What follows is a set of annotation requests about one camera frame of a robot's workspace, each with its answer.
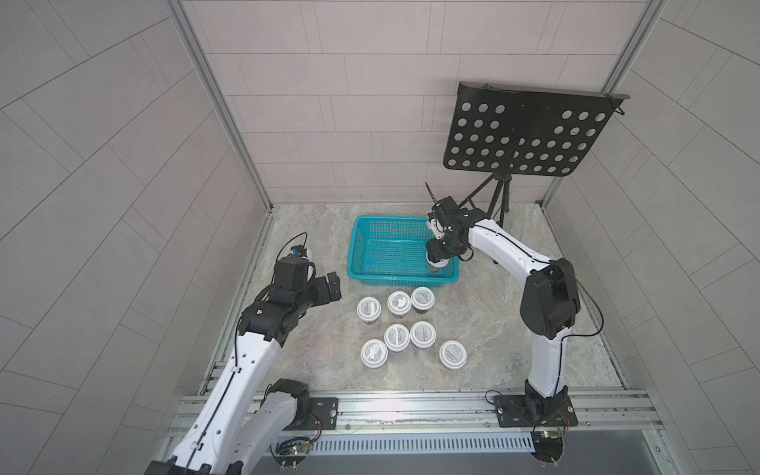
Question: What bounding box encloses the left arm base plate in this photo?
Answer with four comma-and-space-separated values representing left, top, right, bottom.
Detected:
284, 398, 340, 433

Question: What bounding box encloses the circuit board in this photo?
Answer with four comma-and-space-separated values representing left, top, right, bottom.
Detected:
270, 437, 313, 471
530, 431, 564, 466

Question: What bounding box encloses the yogurt cup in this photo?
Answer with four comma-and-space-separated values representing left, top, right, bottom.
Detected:
411, 286, 435, 314
384, 324, 411, 352
356, 296, 382, 325
410, 321, 437, 350
427, 251, 449, 273
439, 340, 467, 370
387, 290, 413, 319
360, 338, 389, 369

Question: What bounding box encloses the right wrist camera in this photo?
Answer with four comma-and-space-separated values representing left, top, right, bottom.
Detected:
429, 197, 469, 233

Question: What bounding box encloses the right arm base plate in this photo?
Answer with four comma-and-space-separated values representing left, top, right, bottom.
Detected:
491, 391, 578, 429

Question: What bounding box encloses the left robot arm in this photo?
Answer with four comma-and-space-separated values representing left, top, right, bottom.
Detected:
146, 255, 342, 474

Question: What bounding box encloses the black perforated music stand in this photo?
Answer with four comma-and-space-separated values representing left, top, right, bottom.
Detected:
443, 82, 631, 223

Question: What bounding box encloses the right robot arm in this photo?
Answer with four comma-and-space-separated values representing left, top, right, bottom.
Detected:
426, 212, 580, 419

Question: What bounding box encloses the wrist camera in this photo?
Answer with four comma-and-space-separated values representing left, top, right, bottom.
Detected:
429, 197, 469, 233
290, 245, 313, 262

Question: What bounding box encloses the aluminium mounting rail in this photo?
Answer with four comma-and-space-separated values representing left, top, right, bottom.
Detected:
162, 388, 663, 441

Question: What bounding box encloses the left circuit board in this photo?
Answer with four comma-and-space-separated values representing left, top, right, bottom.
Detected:
270, 437, 313, 471

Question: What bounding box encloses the right circuit board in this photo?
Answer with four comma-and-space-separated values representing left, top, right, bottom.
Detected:
530, 431, 564, 466

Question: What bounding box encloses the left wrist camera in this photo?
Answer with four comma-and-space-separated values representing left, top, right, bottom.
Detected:
290, 245, 313, 262

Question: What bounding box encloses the teal plastic basket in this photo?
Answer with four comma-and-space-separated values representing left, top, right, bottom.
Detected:
346, 215, 459, 288

